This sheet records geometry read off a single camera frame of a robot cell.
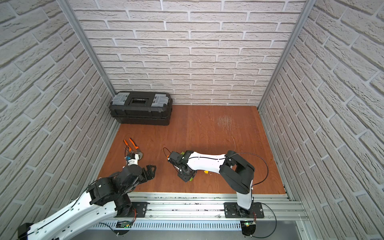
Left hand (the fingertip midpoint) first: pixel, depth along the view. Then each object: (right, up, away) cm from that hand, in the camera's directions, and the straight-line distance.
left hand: (153, 168), depth 75 cm
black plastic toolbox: (-14, +34, +22) cm, 43 cm away
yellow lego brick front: (+28, -5, +10) cm, 30 cm away
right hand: (+18, -7, +10) cm, 22 cm away
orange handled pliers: (-21, +6, +19) cm, 29 cm away
